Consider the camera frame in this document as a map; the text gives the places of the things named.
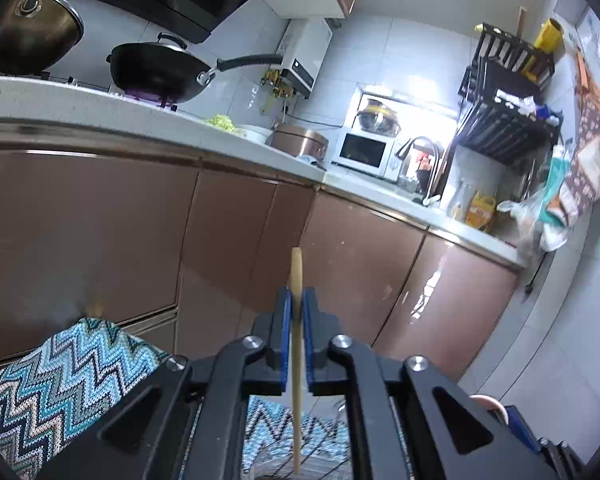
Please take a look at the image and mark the black wok with lid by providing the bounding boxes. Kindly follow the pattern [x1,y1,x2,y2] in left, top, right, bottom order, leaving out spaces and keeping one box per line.
[106,32,283,106]

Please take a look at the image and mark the white bowl on counter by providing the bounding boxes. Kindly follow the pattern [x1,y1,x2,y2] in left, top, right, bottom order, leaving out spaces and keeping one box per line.
[236,125,273,144]

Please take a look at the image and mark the bamboo chopstick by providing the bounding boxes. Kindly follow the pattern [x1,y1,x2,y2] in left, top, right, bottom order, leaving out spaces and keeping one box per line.
[289,247,303,474]

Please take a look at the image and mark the steel pot above microwave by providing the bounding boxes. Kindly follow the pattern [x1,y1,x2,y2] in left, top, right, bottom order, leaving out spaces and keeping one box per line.
[355,99,400,138]

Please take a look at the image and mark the white gas water heater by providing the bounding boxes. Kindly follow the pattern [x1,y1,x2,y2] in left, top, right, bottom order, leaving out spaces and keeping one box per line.
[273,18,332,99]

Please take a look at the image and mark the brass wok with handle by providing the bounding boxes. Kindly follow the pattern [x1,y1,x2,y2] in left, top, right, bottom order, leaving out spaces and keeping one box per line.
[0,0,84,76]

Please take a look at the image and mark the kitchen sink faucet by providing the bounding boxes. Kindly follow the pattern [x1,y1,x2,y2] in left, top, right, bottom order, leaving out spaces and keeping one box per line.
[396,136,442,205]

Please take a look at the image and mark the white microwave oven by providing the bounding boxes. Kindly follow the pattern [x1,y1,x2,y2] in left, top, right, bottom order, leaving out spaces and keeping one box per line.
[332,128,400,182]

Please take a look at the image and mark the yellow roll on rack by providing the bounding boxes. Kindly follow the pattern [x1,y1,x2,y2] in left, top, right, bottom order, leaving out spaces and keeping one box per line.
[522,18,564,82]

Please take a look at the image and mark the plate of green vegetables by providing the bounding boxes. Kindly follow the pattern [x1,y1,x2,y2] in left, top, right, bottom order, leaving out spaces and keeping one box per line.
[204,114,242,136]

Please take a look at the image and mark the brown patterned hanging apron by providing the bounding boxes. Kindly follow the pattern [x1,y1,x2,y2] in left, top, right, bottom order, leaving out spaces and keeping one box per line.
[558,51,600,228]

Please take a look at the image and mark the black wall dish rack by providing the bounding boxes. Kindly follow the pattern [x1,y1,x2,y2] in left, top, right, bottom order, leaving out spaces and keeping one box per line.
[452,23,564,166]

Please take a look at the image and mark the copper rice cooker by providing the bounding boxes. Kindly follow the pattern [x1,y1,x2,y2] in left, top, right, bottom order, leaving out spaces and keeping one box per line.
[266,122,329,168]

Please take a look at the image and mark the lower copper cabinets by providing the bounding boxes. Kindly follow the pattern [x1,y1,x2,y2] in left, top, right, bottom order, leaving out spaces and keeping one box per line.
[0,124,518,378]

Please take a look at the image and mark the zigzag patterned table mat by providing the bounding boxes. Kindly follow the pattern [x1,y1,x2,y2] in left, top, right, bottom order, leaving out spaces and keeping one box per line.
[0,316,412,480]

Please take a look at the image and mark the trash bin with liner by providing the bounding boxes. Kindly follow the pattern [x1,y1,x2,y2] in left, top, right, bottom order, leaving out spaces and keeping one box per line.
[470,394,509,426]

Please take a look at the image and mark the orange detergent bottle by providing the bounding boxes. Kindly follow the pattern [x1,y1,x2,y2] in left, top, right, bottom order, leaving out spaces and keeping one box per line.
[465,193,496,231]

